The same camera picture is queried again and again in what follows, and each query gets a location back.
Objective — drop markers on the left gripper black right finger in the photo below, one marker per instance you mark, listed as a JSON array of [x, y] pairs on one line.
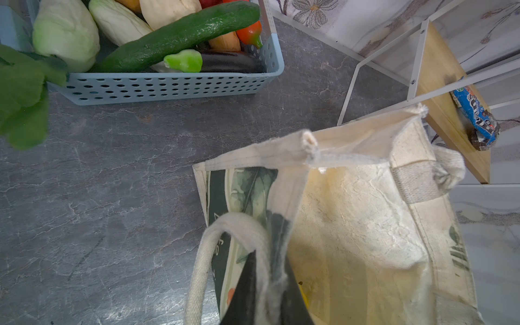
[[293, 308]]

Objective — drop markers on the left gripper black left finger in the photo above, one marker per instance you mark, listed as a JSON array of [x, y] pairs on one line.
[[241, 310]]

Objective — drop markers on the cream canvas grocery bag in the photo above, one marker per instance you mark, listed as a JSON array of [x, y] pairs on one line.
[[361, 211]]

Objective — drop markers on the dark purple eggplant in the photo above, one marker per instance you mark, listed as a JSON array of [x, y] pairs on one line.
[[193, 61]]

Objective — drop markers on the blue chocolate bar packet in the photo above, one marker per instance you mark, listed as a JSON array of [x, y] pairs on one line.
[[485, 129]]

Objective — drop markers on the brown potato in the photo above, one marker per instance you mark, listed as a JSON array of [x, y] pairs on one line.
[[227, 42]]

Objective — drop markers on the green cucumber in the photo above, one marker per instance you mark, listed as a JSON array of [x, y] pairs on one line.
[[187, 32]]

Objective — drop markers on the red chili pepper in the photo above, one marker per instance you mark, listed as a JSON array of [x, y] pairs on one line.
[[251, 36]]

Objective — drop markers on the white garlic bulb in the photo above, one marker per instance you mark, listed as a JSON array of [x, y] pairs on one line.
[[159, 13]]

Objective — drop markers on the white wooden two-tier shelf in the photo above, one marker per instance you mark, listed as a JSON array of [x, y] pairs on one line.
[[435, 73]]

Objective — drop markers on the green leafy vegetable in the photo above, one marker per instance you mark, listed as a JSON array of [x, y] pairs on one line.
[[25, 97]]

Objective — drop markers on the white chinese cabbage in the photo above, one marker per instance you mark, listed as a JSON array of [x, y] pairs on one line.
[[67, 30]]

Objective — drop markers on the blue plastic vegetable basket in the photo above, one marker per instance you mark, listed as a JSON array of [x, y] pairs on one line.
[[157, 82]]

